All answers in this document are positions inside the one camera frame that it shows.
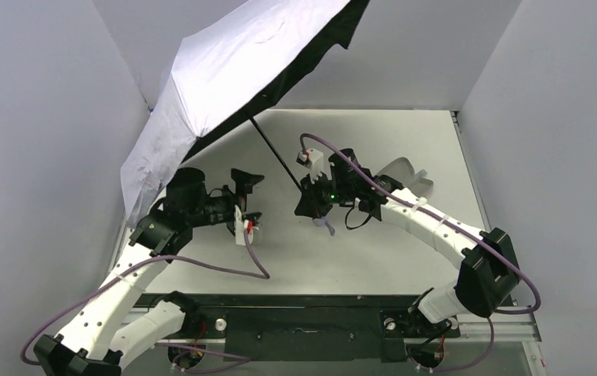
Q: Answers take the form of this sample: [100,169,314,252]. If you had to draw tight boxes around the pink umbrella case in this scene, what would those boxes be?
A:
[376,157,434,197]

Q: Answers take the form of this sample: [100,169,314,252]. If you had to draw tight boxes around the lilac folding umbrella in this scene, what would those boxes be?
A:
[120,1,368,227]

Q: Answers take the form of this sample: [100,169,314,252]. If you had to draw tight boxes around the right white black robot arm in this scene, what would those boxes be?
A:
[295,148,519,324]

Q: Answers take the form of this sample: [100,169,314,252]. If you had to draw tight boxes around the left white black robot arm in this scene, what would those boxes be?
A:
[33,168,264,375]

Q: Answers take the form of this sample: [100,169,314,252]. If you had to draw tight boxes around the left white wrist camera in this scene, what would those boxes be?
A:
[233,205,262,246]

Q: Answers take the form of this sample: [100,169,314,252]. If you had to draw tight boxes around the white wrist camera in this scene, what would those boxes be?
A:
[296,148,324,183]
[233,205,262,246]

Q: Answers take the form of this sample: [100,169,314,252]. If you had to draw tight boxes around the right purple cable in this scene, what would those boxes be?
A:
[299,133,542,374]

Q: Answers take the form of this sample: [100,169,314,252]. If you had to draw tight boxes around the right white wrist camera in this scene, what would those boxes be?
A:
[296,148,324,183]

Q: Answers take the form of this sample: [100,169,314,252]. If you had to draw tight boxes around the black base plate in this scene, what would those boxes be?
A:
[132,293,513,363]

